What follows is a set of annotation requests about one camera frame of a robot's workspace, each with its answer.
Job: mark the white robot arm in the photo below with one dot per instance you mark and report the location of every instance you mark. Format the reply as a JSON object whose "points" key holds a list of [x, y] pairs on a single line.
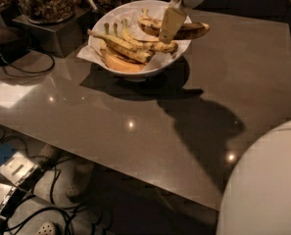
{"points": [[238, 131]]}

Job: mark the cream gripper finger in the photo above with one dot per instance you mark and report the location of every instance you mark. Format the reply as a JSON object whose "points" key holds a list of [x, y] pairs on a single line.
{"points": [[174, 17]]}

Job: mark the dark brown appliance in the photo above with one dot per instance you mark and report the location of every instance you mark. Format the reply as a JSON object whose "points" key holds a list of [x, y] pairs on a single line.
{"points": [[13, 44]]}

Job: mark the long front spotted banana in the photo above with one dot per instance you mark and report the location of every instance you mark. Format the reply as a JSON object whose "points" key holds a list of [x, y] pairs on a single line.
{"points": [[123, 47]]}

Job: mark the grey metal jar stand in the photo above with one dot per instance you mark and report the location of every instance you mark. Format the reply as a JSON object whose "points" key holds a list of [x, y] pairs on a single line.
{"points": [[58, 39]]}

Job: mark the orange fruit in bowl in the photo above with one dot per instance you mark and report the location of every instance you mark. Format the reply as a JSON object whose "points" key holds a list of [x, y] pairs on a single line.
{"points": [[117, 64]]}

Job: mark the glass jar of nuts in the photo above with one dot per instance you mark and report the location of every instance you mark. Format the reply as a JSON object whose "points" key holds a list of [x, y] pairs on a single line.
{"points": [[47, 11]]}

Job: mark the blue box on floor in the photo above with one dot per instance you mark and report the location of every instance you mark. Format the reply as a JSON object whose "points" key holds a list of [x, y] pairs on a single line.
{"points": [[6, 152]]}

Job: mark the white ceramic bowl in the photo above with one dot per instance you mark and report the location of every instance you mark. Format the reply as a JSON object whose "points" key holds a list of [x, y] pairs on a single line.
{"points": [[119, 13]]}

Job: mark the spotted top banana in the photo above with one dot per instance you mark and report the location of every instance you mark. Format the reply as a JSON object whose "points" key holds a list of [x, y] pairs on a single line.
{"points": [[188, 31]]}

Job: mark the bottom grey clog shoe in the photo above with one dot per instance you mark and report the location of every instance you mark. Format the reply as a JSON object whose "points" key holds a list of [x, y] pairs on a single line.
{"points": [[48, 228]]}

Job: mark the silver box on floor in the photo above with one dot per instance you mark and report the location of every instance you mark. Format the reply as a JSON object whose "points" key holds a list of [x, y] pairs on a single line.
{"points": [[18, 168]]}

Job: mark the middle spotted banana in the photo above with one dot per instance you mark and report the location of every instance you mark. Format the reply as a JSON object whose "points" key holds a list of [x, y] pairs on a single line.
{"points": [[151, 45]]}

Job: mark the grey perforated clog shoe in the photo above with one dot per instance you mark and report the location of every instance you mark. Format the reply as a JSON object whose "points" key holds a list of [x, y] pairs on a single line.
{"points": [[80, 182]]}

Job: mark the white paper bowl liner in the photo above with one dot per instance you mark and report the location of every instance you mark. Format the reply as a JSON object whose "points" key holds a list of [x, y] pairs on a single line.
{"points": [[128, 15]]}

